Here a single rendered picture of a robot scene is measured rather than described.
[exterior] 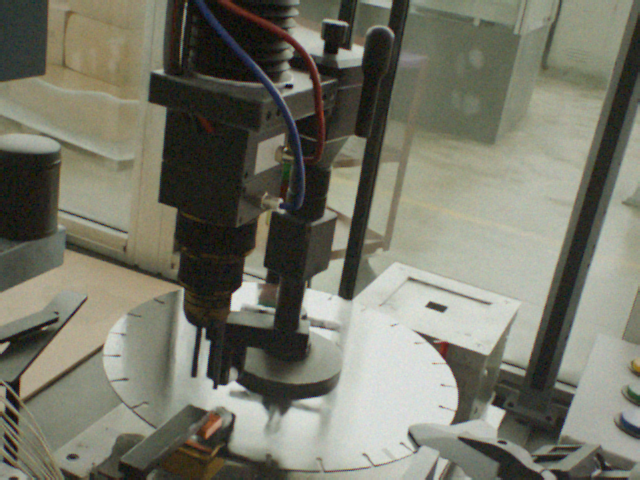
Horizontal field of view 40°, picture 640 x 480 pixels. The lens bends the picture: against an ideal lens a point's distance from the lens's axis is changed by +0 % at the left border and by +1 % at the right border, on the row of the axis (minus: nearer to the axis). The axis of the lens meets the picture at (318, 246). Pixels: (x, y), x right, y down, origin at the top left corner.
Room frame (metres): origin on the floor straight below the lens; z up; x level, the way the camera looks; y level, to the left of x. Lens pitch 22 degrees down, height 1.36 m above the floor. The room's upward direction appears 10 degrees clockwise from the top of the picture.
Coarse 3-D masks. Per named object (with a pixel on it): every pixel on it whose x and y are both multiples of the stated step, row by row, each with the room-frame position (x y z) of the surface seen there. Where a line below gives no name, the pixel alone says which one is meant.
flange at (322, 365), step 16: (320, 336) 0.76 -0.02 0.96; (256, 352) 0.71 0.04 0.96; (272, 352) 0.70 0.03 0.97; (320, 352) 0.73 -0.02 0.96; (336, 352) 0.74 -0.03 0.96; (256, 368) 0.68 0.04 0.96; (272, 368) 0.69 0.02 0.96; (288, 368) 0.69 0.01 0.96; (304, 368) 0.69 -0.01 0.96; (320, 368) 0.70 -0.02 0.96; (336, 368) 0.71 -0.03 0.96; (272, 384) 0.67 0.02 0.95; (288, 384) 0.67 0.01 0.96; (304, 384) 0.67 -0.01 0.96; (320, 384) 0.68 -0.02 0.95
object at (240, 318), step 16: (288, 288) 0.64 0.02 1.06; (304, 288) 0.64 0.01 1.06; (288, 304) 0.64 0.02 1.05; (240, 320) 0.64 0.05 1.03; (256, 320) 0.64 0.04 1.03; (272, 320) 0.65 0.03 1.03; (288, 320) 0.64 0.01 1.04; (304, 320) 0.66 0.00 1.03; (208, 336) 0.63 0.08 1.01; (224, 336) 0.63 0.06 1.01; (240, 336) 0.63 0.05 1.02; (256, 336) 0.63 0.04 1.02; (272, 336) 0.63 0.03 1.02; (288, 336) 0.63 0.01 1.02; (304, 336) 0.63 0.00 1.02; (208, 352) 0.64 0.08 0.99; (224, 352) 0.63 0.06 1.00; (240, 352) 0.65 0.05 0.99; (288, 352) 0.63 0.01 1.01; (304, 352) 0.63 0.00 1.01; (208, 368) 0.64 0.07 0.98; (224, 368) 0.63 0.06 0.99; (240, 368) 0.65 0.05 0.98; (224, 384) 0.63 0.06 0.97
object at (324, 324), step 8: (248, 304) 0.73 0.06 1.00; (256, 312) 0.72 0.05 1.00; (264, 312) 0.72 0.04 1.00; (272, 312) 0.72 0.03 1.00; (304, 312) 0.72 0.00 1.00; (312, 320) 0.72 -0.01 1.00; (320, 320) 0.72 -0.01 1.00; (328, 320) 0.72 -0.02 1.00; (320, 328) 0.72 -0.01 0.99; (328, 328) 0.72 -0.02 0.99; (336, 328) 0.72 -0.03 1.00
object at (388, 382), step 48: (144, 336) 0.72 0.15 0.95; (192, 336) 0.74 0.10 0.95; (336, 336) 0.79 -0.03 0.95; (384, 336) 0.81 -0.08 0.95; (144, 384) 0.64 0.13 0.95; (192, 384) 0.65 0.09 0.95; (240, 384) 0.67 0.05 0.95; (336, 384) 0.70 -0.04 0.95; (384, 384) 0.71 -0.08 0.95; (432, 384) 0.73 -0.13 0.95; (240, 432) 0.60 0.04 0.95; (288, 432) 0.61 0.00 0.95; (336, 432) 0.62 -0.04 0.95; (384, 432) 0.63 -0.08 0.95
